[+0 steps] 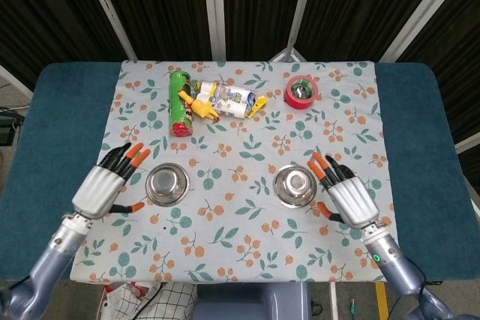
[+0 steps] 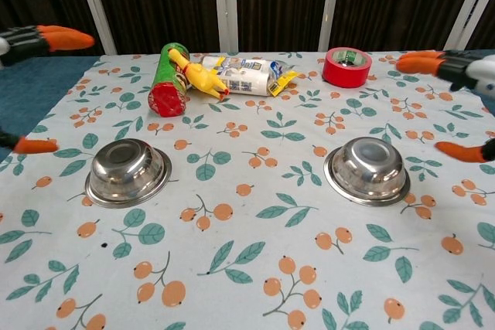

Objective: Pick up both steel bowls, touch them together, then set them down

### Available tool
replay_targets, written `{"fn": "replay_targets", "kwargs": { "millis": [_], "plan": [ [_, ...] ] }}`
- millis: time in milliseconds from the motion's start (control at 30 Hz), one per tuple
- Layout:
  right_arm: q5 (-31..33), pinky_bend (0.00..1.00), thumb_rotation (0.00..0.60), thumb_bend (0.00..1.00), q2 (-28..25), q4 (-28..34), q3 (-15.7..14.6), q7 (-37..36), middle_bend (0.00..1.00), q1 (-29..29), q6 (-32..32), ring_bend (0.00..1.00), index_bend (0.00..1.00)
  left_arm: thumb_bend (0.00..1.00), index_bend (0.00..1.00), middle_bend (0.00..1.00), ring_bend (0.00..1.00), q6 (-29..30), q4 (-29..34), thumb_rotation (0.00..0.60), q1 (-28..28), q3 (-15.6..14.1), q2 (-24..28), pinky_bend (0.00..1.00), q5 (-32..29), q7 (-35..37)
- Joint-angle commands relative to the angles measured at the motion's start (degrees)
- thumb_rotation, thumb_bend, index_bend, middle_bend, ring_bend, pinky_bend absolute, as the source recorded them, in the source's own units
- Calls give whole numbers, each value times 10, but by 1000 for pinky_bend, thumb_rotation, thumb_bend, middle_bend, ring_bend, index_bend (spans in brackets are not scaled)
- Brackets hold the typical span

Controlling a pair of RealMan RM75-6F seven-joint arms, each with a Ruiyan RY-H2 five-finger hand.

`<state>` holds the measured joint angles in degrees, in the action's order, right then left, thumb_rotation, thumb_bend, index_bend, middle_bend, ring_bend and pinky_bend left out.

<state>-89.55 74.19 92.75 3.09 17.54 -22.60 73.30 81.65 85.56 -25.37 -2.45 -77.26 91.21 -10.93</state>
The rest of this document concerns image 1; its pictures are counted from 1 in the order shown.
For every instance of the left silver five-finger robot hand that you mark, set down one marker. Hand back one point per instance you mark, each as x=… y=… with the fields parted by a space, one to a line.
x=95 y=190

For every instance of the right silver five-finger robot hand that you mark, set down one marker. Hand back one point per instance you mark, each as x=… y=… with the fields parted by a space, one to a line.
x=352 y=200

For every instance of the steel bowl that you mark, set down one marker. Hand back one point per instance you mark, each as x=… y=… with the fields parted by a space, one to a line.
x=295 y=186
x=167 y=185

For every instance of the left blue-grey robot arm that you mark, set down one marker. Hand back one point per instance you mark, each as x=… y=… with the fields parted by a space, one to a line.
x=48 y=264

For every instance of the floral tablecloth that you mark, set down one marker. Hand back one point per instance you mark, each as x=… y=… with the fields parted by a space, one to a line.
x=240 y=140

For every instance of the blue felt table cover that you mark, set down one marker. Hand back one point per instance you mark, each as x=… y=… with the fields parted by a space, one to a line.
x=56 y=129

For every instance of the black electronics box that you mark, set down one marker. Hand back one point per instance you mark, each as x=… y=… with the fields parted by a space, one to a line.
x=5 y=129

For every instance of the green chips can red lid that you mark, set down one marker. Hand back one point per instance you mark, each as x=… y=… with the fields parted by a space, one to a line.
x=180 y=117

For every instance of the red tape roll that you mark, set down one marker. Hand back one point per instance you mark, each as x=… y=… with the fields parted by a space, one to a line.
x=298 y=100

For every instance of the yellow rubber chicken toy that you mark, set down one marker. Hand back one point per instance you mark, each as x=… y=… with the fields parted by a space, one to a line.
x=200 y=108

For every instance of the white black checked cloth bag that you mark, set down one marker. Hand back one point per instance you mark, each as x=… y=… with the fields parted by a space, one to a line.
x=172 y=301

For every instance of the blue-grey robot torso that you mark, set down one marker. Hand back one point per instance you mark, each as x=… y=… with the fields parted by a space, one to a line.
x=251 y=303

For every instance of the white rolls in plastic pack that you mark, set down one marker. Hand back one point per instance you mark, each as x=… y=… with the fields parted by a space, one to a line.
x=234 y=100

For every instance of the white partition frame post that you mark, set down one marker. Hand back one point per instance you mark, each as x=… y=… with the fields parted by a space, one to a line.
x=15 y=80
x=468 y=144
x=108 y=12
x=214 y=9
x=420 y=9
x=302 y=1

